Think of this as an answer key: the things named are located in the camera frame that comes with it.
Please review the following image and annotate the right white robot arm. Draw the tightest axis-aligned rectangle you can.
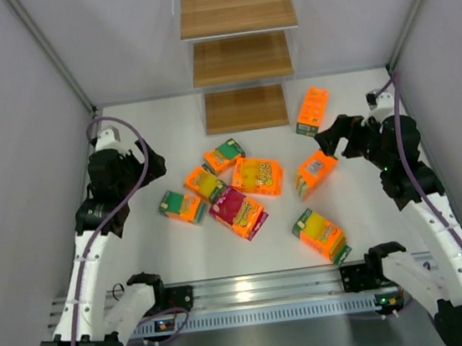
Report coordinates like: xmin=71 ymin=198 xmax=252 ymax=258
xmin=315 ymin=114 xmax=462 ymax=346

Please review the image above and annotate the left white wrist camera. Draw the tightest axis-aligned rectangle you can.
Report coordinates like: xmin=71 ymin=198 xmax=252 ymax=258
xmin=95 ymin=126 xmax=126 ymax=153

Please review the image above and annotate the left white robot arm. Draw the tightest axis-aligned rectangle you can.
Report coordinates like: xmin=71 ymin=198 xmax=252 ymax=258
xmin=39 ymin=139 xmax=181 ymax=346

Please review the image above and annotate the green orange sponge pack left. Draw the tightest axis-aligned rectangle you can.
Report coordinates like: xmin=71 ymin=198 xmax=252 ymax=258
xmin=158 ymin=190 xmax=208 ymax=225

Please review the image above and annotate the orange sponge pack label side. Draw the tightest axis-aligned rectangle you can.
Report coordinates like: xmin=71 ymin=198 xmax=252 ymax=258
xmin=294 ymin=150 xmax=338 ymax=201

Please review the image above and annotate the orange Scrub Daddy box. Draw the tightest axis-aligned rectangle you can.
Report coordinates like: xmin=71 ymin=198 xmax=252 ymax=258
xmin=231 ymin=158 xmax=285 ymax=197

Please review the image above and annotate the clear acrylic shelf unit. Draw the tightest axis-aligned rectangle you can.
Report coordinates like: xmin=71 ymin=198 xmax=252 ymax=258
xmin=171 ymin=0 xmax=302 ymax=136

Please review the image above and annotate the pink Scrub Mommy box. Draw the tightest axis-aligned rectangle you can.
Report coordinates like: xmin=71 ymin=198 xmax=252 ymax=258
xmin=208 ymin=186 xmax=269 ymax=240

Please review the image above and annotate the orange yellow sponge pack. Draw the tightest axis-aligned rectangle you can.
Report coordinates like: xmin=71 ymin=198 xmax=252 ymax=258
xmin=184 ymin=165 xmax=227 ymax=204

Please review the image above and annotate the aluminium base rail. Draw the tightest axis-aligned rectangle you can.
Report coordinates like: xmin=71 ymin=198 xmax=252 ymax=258
xmin=39 ymin=251 xmax=462 ymax=346

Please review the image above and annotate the small green orange sponge pack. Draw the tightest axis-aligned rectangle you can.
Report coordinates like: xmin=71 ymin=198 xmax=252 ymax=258
xmin=203 ymin=138 xmax=246 ymax=175

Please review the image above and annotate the orange sponge box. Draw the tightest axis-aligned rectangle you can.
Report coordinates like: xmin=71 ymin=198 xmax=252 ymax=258
xmin=295 ymin=87 xmax=329 ymax=137

